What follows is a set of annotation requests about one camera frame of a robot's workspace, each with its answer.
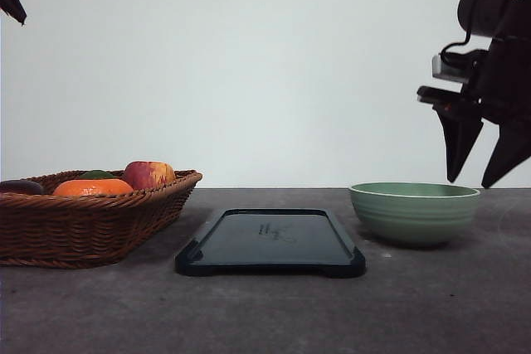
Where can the orange fruit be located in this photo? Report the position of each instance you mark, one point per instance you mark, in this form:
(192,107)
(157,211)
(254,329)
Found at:
(91,187)

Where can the dark purple fruit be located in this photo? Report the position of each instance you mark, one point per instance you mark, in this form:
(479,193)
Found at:
(20,186)

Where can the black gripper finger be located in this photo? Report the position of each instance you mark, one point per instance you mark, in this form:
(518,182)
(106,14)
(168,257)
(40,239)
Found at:
(14,9)

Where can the black cable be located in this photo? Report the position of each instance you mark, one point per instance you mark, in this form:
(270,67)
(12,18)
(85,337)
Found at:
(456,44)

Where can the green avocado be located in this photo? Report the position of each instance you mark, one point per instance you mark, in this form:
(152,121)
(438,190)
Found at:
(96,174)

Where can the red yellow apple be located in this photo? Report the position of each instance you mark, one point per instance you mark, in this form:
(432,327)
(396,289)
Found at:
(148,174)

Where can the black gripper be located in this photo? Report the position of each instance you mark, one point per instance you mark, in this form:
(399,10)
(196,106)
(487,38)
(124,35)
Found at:
(498,89)

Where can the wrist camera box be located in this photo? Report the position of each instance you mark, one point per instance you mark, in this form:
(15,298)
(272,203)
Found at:
(456,72)

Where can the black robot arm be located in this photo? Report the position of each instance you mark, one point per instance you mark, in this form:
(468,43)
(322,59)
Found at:
(491,18)

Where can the brown wicker basket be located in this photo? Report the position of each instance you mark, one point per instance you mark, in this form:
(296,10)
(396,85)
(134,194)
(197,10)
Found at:
(95,220)

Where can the dark blue rectangular tray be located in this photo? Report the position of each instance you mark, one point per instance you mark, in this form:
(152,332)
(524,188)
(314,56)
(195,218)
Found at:
(271,241)

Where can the green ceramic bowl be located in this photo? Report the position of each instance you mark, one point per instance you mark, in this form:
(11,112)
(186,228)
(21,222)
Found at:
(420,213)

